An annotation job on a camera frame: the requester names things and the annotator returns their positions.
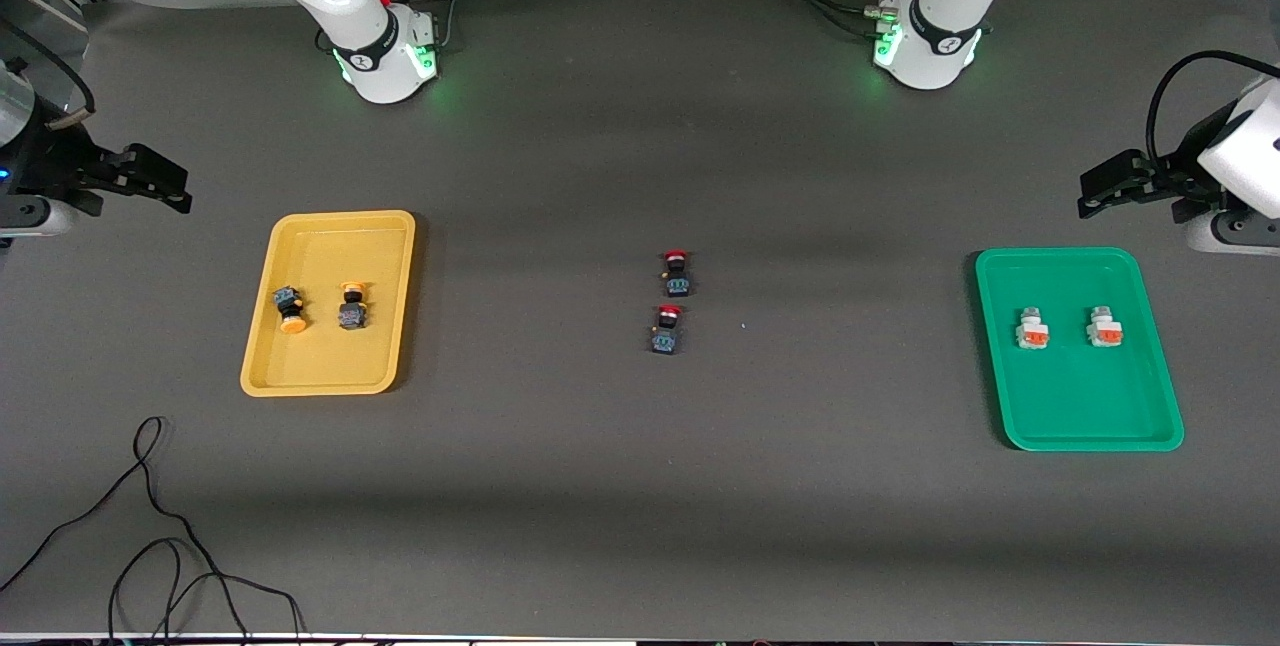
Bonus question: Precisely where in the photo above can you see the green plastic tray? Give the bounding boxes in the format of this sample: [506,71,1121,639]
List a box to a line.
[975,246,1185,453]

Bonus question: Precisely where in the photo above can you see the yellow plastic tray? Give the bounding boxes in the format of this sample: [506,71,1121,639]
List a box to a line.
[240,210,417,397]

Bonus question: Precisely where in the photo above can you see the red mushroom push button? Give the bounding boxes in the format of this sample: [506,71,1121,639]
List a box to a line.
[650,304,685,356]
[660,249,695,298]

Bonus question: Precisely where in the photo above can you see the dark grey table mat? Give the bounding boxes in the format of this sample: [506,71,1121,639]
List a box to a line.
[0,0,1280,639]

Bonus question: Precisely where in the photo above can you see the aluminium frame rail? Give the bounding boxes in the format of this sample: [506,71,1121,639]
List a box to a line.
[25,0,101,27]

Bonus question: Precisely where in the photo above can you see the thin black loose cable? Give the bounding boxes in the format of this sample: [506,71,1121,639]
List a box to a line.
[108,538,251,642]
[0,416,306,642]

